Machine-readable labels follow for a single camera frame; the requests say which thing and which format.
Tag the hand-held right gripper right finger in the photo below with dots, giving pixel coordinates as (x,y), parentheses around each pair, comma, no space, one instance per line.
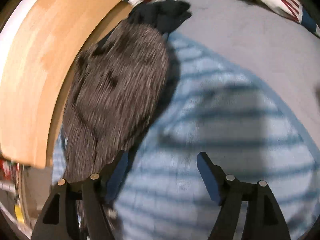
(208,177)

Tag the dark navy garment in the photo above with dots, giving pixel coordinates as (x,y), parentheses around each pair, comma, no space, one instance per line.
(162,15)

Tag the brown speckled knit sweater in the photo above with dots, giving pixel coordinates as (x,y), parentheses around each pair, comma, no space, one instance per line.
(112,92)

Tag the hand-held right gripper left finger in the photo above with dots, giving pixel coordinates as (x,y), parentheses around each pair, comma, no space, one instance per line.
(120,175)

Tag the blue striped duvet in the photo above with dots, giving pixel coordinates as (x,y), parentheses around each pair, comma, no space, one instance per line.
(212,120)

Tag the wooden headboard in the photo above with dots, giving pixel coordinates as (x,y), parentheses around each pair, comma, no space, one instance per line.
(37,67)

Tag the grey bed sheet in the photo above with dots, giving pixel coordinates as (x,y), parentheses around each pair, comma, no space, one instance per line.
(250,37)

